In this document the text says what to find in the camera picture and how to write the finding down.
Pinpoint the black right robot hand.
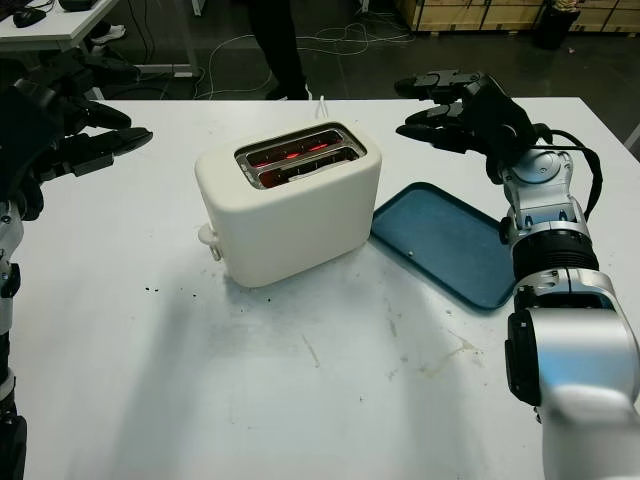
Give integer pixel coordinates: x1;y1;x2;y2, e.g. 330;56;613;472
394;71;506;186

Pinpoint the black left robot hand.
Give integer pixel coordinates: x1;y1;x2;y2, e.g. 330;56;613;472
0;49;154;221

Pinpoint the white two-slot toaster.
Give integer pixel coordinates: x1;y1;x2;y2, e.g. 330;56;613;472
194;121;384;290

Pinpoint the person in dark trousers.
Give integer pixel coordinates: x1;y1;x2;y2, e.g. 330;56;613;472
247;0;314;101

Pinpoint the blue rectangular tray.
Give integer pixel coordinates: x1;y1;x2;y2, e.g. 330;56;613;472
369;181;516;314

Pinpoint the white shoe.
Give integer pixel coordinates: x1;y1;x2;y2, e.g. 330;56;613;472
92;23;126;45

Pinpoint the wooden crate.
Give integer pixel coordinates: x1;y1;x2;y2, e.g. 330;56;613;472
569;0;640;34
394;0;544;34

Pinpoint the white desk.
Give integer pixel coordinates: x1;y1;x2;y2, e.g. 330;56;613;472
0;0;204;79

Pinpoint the black computer mouse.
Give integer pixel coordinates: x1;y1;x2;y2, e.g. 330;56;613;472
12;8;47;29

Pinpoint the black trash bin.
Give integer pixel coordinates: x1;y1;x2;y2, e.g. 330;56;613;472
537;0;581;51

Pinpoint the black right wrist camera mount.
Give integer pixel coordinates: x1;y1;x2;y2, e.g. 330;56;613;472
469;73;535;151

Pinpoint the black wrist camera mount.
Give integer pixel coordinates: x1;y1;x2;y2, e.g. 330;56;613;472
0;82;69;201
469;73;535;151

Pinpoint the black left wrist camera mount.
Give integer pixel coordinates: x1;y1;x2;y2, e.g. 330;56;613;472
0;82;69;201

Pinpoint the white toaster power cable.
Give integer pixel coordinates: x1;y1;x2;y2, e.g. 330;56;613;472
303;95;331;124

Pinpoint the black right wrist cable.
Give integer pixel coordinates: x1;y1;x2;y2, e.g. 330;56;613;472
532;122;606;221

